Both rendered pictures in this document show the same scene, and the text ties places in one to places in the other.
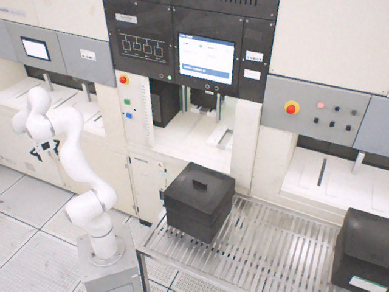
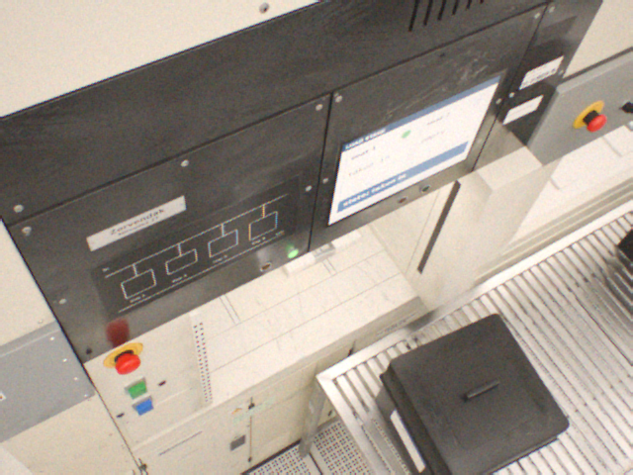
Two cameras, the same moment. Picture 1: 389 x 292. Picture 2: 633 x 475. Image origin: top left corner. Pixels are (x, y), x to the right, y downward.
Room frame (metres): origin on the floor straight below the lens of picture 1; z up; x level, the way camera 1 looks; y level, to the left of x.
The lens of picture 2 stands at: (1.35, 0.64, 2.47)
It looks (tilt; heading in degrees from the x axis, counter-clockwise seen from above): 59 degrees down; 297
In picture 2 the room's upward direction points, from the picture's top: 8 degrees clockwise
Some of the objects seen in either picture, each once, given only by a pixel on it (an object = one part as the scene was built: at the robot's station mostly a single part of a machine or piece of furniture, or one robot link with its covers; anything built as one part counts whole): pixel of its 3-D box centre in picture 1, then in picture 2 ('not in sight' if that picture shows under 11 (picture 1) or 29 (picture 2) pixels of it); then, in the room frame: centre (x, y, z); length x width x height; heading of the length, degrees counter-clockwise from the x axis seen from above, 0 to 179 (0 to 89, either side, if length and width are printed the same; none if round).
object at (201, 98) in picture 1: (208, 86); not in sight; (2.21, -0.10, 1.06); 0.24 x 0.20 x 0.32; 65
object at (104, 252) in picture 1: (103, 239); not in sight; (1.02, 0.46, 0.85); 0.19 x 0.19 x 0.18
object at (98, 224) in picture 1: (89, 215); not in sight; (1.00, 0.48, 1.07); 0.19 x 0.12 x 0.24; 130
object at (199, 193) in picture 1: (199, 190); (474, 397); (1.24, -0.03, 0.98); 0.29 x 0.29 x 0.13; 60
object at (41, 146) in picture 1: (42, 141); not in sight; (1.48, 0.84, 1.12); 0.10 x 0.07 x 0.11; 130
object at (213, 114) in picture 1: (208, 105); not in sight; (2.21, -0.10, 0.89); 0.22 x 0.21 x 0.04; 155
